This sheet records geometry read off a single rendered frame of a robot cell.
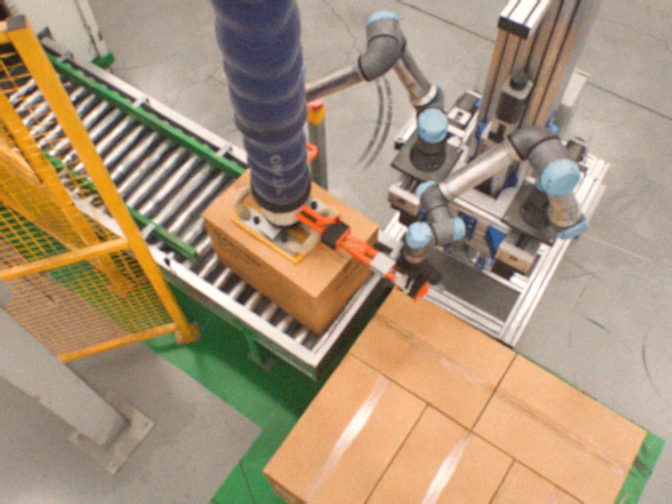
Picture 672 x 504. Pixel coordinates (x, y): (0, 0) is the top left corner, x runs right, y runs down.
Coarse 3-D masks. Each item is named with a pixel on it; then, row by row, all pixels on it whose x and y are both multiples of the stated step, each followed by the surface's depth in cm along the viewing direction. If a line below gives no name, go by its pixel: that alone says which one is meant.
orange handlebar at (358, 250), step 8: (312, 152) 272; (304, 208) 259; (296, 216) 258; (304, 216) 258; (320, 216) 257; (312, 224) 256; (352, 240) 253; (360, 240) 252; (344, 248) 252; (352, 248) 250; (360, 248) 250; (368, 248) 251; (360, 256) 249; (368, 264) 249; (392, 280) 246; (424, 288) 243
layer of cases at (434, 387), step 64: (384, 320) 296; (448, 320) 296; (384, 384) 282; (448, 384) 282; (512, 384) 282; (320, 448) 270; (384, 448) 270; (448, 448) 270; (512, 448) 270; (576, 448) 269
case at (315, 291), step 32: (320, 192) 279; (224, 224) 272; (352, 224) 272; (224, 256) 297; (256, 256) 267; (320, 256) 265; (352, 256) 265; (256, 288) 301; (288, 288) 270; (320, 288) 259; (352, 288) 291; (320, 320) 278
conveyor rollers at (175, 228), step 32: (96, 96) 357; (32, 128) 346; (96, 128) 346; (128, 128) 350; (64, 160) 336; (128, 160) 336; (192, 160) 336; (160, 192) 327; (192, 192) 330; (224, 192) 328; (160, 224) 320; (288, 320) 295
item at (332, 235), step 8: (328, 224) 254; (336, 224) 255; (344, 224) 254; (320, 232) 252; (328, 232) 253; (336, 232) 253; (344, 232) 253; (328, 240) 251; (336, 240) 252; (344, 240) 254; (336, 248) 254
